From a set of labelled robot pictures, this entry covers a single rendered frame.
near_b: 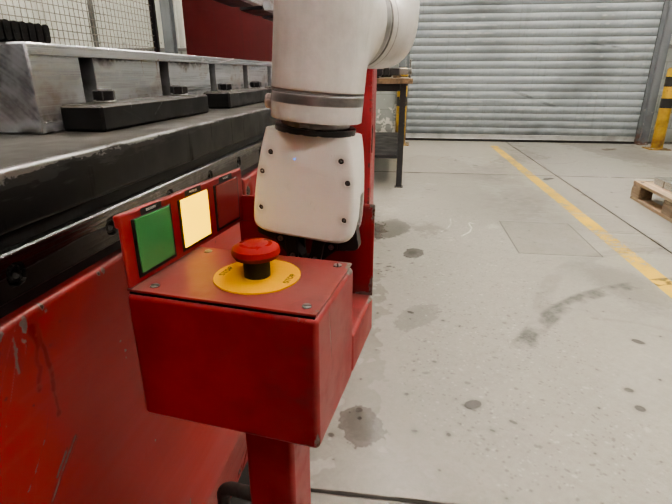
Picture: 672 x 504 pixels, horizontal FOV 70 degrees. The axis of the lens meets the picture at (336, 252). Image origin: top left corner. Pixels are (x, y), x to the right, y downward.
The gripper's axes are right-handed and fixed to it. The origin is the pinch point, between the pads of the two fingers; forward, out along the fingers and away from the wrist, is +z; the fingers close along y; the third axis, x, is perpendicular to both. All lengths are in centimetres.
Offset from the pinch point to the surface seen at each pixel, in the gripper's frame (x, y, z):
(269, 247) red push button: -10.3, 0.1, -6.9
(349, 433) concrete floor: 60, -4, 75
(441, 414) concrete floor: 75, 20, 72
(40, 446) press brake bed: -20.2, -15.2, 10.0
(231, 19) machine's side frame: 166, -96, -34
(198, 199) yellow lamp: -4.6, -9.6, -7.9
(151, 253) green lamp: -12.3, -9.4, -5.3
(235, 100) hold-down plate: 46, -32, -12
